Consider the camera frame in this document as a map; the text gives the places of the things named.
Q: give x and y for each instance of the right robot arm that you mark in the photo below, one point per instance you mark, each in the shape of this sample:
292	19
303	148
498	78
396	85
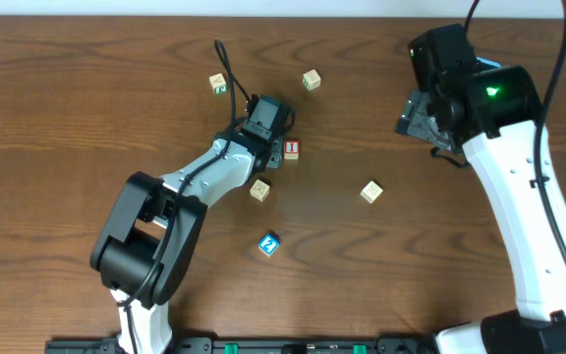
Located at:
478	114

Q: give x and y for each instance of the green-sided wooden block right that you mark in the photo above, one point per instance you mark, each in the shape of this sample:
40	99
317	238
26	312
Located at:
311	80

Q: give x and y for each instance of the plain letter B wooden block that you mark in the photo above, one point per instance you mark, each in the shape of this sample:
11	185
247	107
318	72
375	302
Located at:
371	191

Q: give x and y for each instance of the blue number 2 block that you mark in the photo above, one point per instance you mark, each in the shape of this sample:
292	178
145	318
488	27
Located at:
268	244

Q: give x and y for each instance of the green-sided wooden block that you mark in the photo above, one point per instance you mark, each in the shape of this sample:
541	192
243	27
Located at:
218	83
311	80

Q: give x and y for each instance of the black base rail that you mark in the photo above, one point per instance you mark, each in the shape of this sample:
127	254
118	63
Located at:
204	345

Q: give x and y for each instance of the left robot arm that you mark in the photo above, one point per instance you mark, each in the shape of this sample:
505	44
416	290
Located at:
145	247

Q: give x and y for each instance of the green-sided wooden block left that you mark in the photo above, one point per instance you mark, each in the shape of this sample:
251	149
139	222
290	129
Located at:
218	83

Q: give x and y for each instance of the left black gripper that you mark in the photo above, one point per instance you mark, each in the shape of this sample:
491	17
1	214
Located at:
273	148

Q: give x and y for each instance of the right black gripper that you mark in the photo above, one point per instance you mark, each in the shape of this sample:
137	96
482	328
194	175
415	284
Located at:
416	121

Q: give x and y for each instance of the red letter I block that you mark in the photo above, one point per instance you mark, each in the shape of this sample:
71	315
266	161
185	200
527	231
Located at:
291	149

